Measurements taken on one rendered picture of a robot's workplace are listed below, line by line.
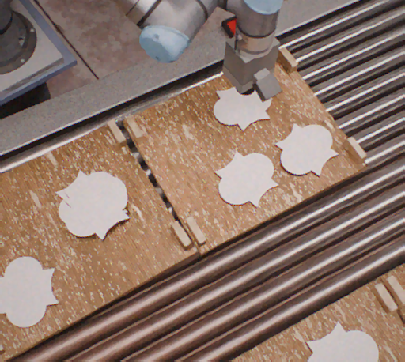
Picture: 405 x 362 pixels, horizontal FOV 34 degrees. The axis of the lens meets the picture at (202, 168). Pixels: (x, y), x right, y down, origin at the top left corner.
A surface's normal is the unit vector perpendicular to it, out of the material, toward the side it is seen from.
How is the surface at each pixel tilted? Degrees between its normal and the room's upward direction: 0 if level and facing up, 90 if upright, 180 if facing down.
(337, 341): 0
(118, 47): 0
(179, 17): 28
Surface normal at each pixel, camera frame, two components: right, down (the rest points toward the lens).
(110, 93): 0.04, -0.46
